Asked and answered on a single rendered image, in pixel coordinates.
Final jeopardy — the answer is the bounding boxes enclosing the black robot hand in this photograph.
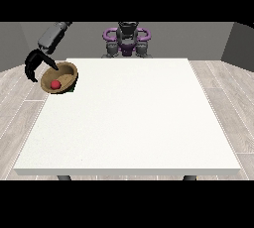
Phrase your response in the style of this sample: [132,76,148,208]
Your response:
[24,48,60,83]

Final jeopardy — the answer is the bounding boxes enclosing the brown wooden bowl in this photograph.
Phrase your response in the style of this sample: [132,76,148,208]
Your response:
[40,61,79,95]

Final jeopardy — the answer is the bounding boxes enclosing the small red ball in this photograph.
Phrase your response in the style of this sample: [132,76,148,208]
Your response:
[51,79,62,90]

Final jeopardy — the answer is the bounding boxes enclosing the grey robot trunk purple rings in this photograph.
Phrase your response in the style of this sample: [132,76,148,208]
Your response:
[100,21,154,59]

